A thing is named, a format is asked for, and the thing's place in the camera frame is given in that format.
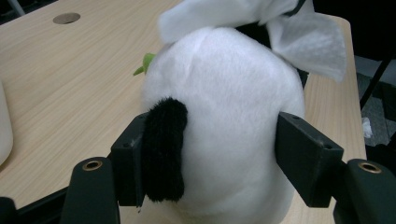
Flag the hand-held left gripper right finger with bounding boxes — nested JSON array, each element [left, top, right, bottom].
[[275, 111, 345, 209]]

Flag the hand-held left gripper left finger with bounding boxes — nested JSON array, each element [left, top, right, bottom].
[[110, 112, 149, 208]]

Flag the black and white panda plush toy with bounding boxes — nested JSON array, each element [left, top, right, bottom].
[[134, 26, 307, 224]]

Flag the white wet wipe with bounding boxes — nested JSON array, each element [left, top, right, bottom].
[[157, 0, 348, 83]]

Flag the white plastic storage bin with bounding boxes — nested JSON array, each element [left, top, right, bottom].
[[0, 81, 14, 166]]

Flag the white paper scrap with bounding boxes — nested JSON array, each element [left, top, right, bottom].
[[361, 117, 374, 139]]

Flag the black stand leg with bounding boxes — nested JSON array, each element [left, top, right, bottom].
[[359, 55, 393, 110]]

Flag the white metal stand frame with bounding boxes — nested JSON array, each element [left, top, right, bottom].
[[7, 0, 26, 17]]

